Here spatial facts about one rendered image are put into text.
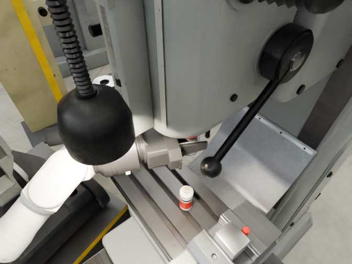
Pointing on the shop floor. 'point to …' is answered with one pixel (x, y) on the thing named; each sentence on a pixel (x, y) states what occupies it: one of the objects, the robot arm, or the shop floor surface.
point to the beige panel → (29, 68)
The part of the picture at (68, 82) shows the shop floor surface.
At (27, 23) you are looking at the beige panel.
